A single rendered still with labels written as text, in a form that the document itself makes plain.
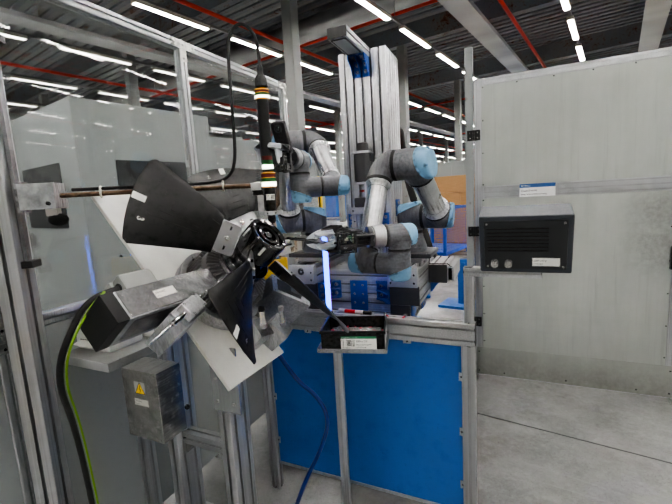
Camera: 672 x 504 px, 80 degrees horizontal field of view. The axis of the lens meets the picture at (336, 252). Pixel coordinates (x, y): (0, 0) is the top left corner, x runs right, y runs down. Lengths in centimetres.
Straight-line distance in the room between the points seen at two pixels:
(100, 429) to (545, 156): 266
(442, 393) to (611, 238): 166
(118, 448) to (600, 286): 266
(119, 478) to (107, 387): 37
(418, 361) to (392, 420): 28
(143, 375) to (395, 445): 97
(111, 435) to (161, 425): 50
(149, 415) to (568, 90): 266
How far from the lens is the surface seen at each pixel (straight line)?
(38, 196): 135
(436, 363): 154
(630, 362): 308
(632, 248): 290
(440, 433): 167
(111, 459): 190
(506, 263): 135
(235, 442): 137
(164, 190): 108
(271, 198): 123
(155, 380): 132
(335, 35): 194
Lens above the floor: 132
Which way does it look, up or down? 8 degrees down
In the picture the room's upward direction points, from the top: 3 degrees counter-clockwise
